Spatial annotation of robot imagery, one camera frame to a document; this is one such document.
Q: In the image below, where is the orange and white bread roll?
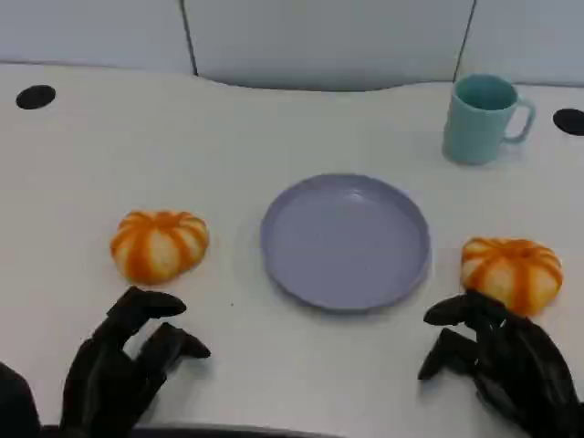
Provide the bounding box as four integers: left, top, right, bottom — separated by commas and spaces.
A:
460, 235, 564, 318
109, 209, 211, 287

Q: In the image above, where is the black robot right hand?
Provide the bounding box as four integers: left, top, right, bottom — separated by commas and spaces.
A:
417, 291, 584, 438

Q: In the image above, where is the white partition panel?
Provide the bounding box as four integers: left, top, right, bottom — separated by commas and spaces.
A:
454, 0, 584, 87
0, 0, 198, 77
181, 0, 476, 92

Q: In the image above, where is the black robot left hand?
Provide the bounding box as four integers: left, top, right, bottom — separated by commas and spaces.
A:
58, 286, 212, 438

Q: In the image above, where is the black table cable grommet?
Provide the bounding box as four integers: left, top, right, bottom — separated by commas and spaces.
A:
15, 84, 57, 110
552, 108, 584, 136

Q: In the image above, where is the pale green mug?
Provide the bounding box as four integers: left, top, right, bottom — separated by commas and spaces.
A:
441, 73, 537, 165

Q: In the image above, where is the lilac plate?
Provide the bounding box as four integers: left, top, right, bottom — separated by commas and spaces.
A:
259, 172, 433, 315

